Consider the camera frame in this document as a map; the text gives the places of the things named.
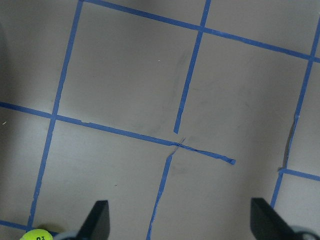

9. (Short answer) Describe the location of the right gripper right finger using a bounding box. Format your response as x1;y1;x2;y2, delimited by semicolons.
250;198;300;240

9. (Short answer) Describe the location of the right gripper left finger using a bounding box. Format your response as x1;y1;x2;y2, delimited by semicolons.
77;200;111;240

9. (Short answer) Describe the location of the clear tennis ball can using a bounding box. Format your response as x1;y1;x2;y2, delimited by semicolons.
53;225;320;240

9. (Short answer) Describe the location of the tennis ball centre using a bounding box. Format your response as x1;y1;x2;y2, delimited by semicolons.
20;229;54;240

